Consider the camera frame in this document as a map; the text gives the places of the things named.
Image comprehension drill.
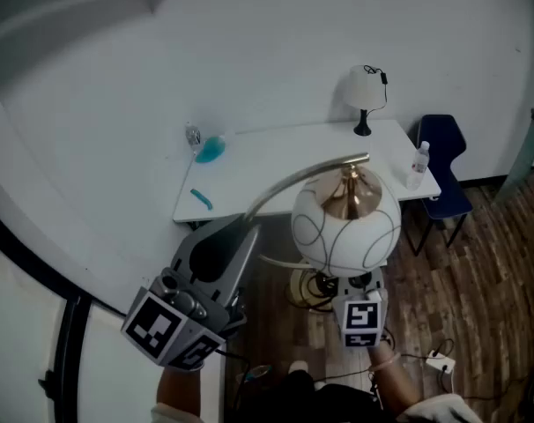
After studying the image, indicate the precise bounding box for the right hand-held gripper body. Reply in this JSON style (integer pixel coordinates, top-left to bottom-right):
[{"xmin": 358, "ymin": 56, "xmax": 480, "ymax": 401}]
[{"xmin": 331, "ymin": 271, "xmax": 390, "ymax": 350}]

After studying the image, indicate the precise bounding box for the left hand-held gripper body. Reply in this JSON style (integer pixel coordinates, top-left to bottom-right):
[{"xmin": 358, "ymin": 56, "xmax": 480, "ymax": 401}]
[{"xmin": 120, "ymin": 269, "xmax": 249, "ymax": 372}]

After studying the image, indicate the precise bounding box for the white globe lamp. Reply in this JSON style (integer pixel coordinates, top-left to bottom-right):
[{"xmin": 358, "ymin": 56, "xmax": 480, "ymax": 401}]
[{"xmin": 244, "ymin": 152, "xmax": 403, "ymax": 313}]

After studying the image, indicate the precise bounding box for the person's left forearm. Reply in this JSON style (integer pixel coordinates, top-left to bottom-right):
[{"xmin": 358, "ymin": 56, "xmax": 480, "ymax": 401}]
[{"xmin": 155, "ymin": 365, "xmax": 206, "ymax": 413}]

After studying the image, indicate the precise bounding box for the person's right forearm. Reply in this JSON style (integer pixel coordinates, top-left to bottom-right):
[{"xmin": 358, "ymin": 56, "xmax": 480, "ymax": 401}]
[{"xmin": 366, "ymin": 341, "xmax": 423, "ymax": 416}]

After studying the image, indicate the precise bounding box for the table lamp, white shade, black base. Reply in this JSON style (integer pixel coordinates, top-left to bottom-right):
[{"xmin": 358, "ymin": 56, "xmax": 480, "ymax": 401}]
[{"xmin": 348, "ymin": 64, "xmax": 382, "ymax": 137}]

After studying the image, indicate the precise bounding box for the white power strip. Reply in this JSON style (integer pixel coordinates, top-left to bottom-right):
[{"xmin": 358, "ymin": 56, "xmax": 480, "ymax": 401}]
[{"xmin": 425, "ymin": 349, "xmax": 457, "ymax": 375}]

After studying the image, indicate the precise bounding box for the person's dark garment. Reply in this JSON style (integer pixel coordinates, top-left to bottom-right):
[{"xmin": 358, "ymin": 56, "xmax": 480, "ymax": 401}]
[{"xmin": 248, "ymin": 367, "xmax": 382, "ymax": 423}]

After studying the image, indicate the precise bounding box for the blue liquid spray bottle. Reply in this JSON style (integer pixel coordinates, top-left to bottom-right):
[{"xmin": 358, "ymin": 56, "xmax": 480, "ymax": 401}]
[{"xmin": 194, "ymin": 134, "xmax": 228, "ymax": 165}]

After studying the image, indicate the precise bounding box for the clear water bottle blue label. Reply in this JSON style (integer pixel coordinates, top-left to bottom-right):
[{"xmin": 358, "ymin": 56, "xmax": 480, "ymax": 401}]
[{"xmin": 185, "ymin": 123, "xmax": 203, "ymax": 152}]

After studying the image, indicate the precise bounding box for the clear water bottle red label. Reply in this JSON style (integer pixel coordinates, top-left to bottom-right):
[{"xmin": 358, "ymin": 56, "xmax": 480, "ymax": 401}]
[{"xmin": 405, "ymin": 140, "xmax": 432, "ymax": 192}]

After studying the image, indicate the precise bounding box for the dark blue chair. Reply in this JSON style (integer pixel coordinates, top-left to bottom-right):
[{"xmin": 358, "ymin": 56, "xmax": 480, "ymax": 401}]
[{"xmin": 403, "ymin": 114, "xmax": 474, "ymax": 257}]

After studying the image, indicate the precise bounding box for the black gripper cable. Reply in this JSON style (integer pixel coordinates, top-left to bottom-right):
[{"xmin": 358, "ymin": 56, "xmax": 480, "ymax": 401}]
[
  {"xmin": 217, "ymin": 348, "xmax": 253, "ymax": 409},
  {"xmin": 380, "ymin": 326, "xmax": 398, "ymax": 353}
]

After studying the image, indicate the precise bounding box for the pale wrist bracelet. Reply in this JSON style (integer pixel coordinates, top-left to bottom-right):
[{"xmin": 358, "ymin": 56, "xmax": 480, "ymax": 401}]
[{"xmin": 367, "ymin": 351, "xmax": 401, "ymax": 373}]

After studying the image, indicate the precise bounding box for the teal blue strap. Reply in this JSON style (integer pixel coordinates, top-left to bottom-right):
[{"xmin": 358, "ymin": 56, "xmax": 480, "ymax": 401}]
[{"xmin": 189, "ymin": 187, "xmax": 214, "ymax": 212}]

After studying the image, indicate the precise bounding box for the black floor cable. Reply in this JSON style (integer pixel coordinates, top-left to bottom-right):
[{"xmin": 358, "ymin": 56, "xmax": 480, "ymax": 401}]
[{"xmin": 381, "ymin": 337, "xmax": 456, "ymax": 396}]

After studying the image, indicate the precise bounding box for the black metal partition frame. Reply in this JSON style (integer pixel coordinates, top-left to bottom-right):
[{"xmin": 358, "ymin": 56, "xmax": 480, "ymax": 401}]
[{"xmin": 0, "ymin": 200, "xmax": 93, "ymax": 423}]

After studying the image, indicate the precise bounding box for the black cable with switch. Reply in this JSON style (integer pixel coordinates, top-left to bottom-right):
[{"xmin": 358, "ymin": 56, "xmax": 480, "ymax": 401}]
[{"xmin": 363, "ymin": 63, "xmax": 389, "ymax": 115}]

